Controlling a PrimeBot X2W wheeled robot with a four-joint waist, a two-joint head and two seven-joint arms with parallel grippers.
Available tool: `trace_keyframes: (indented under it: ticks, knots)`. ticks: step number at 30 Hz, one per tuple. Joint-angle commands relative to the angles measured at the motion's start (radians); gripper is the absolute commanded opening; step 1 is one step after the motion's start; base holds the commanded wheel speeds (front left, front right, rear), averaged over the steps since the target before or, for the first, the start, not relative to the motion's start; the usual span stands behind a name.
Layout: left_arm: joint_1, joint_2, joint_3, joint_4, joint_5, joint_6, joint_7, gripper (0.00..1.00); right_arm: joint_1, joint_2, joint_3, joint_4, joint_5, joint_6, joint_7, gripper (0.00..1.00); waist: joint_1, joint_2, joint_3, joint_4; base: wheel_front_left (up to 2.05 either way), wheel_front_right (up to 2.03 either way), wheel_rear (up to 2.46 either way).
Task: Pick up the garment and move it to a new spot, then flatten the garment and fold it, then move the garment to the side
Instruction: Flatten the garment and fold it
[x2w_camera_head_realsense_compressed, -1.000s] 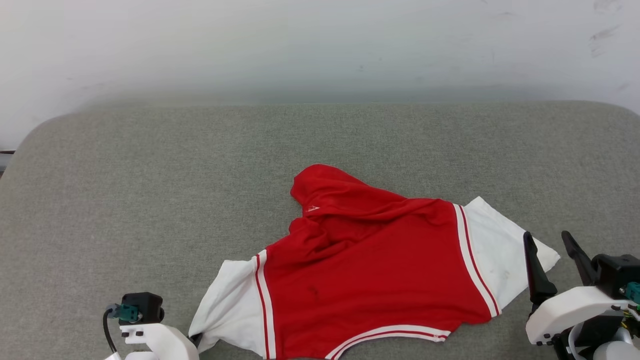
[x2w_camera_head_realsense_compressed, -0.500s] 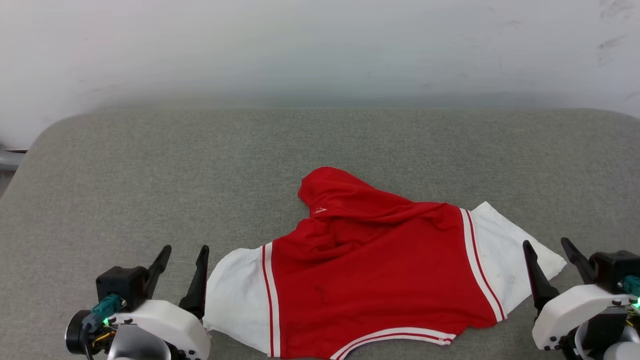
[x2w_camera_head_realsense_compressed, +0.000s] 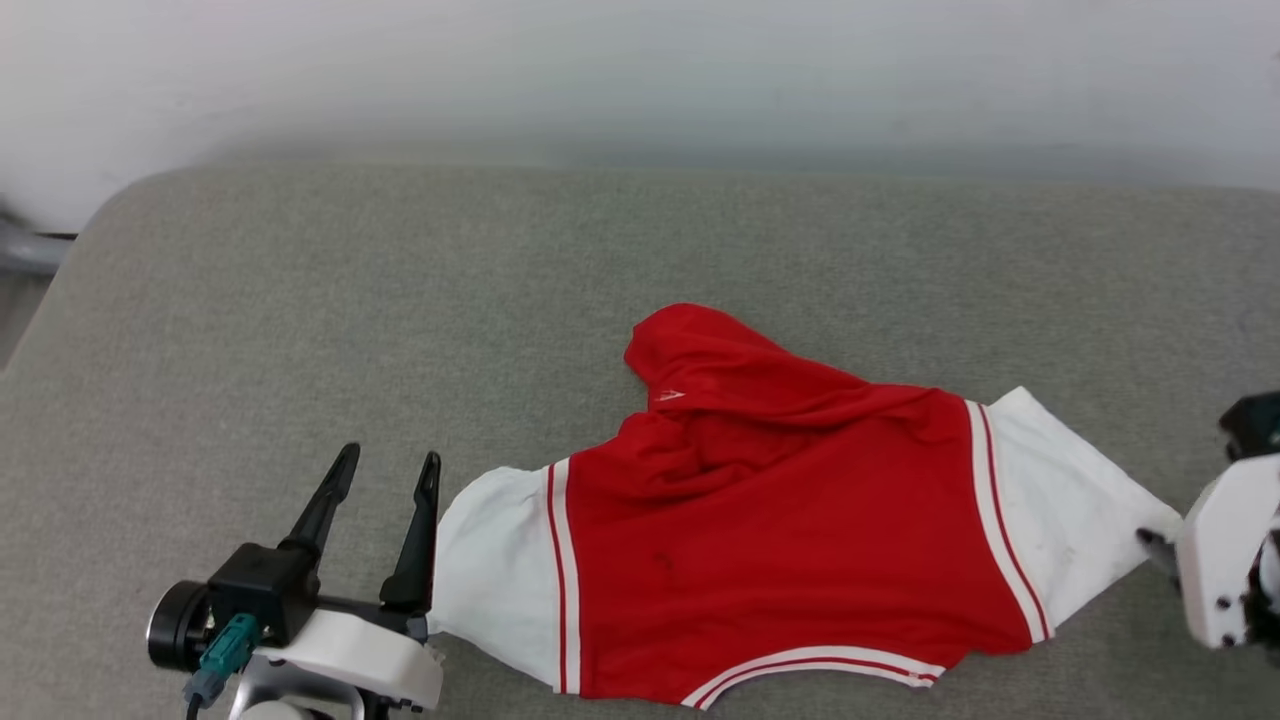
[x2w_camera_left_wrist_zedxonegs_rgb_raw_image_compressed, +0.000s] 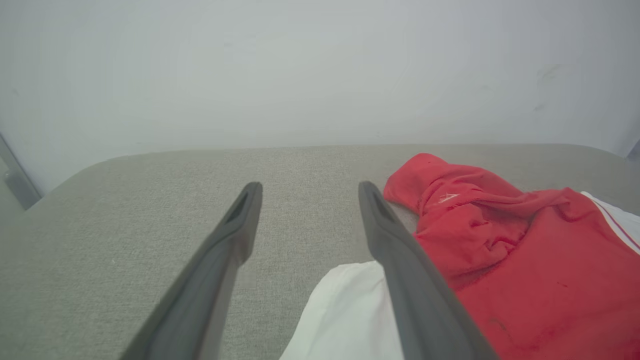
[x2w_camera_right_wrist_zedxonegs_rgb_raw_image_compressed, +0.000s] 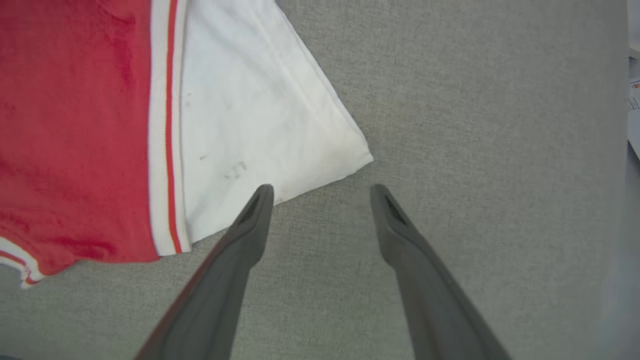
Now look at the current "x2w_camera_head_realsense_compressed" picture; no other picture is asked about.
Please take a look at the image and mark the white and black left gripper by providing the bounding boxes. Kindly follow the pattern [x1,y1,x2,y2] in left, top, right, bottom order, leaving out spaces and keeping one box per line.
[148,443,444,713]

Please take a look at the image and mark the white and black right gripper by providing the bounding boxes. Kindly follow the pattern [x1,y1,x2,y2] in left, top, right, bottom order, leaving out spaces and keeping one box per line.
[1137,455,1280,651]

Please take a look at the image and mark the teal left camera plug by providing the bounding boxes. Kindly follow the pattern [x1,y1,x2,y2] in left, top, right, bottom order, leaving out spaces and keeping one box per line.
[183,614,263,709]

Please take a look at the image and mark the red and white basketball jersey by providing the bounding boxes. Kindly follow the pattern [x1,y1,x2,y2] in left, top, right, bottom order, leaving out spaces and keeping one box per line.
[428,303,1184,711]

